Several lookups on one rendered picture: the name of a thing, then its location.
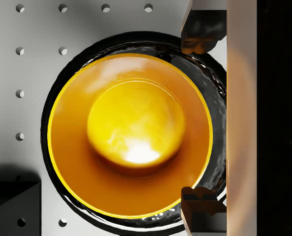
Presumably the black stove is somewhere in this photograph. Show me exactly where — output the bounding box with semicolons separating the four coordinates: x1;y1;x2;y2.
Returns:
0;180;42;236

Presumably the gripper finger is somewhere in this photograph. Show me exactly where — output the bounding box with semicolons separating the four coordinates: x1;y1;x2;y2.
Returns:
180;0;228;55
180;186;228;236

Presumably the yellow bowl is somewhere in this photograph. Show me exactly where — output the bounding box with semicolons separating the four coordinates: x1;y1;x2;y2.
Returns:
47;53;214;220

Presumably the black plate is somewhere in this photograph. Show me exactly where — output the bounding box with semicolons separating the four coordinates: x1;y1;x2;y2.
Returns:
40;30;228;235

